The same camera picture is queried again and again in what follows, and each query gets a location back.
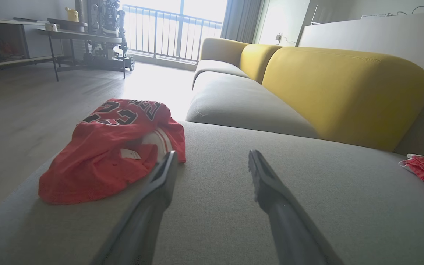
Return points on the white cup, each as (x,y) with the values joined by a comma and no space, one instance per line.
(51,27)

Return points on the large grey sofa seat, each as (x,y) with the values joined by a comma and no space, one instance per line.
(234,191)

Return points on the yellow jar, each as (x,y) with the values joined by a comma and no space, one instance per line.
(73,14)

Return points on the red Bulls jersey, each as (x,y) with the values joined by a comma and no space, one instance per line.
(98,162)

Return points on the dark grey parked robot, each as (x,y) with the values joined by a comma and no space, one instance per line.
(107,29)

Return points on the low white shelf unit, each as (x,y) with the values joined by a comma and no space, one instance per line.
(31,40)

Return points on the wall socket with plug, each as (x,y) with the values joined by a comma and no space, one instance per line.
(281,37)

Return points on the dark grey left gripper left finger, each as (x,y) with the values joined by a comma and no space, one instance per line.
(138,228)

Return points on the large yellow backrest cushion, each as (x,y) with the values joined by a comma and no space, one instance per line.
(344,95)

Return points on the large bright window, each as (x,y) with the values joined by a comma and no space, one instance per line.
(197,9)

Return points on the small yellow backrest cushion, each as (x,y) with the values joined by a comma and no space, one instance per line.
(256,60)

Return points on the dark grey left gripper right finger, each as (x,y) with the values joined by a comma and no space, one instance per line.
(293,228)

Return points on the grey curtain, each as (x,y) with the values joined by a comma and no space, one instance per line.
(241,20)

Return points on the tan sofa backrest cushion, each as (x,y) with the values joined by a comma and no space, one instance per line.
(219,49)

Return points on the grey sofa seat cushion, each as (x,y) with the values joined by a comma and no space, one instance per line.
(215,68)
(241,106)

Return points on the dark tray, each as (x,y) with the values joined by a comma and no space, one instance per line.
(66,22)

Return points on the dark metal side table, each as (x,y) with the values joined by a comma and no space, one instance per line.
(83,36)

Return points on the metal balcony railing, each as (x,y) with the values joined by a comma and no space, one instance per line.
(168,36)

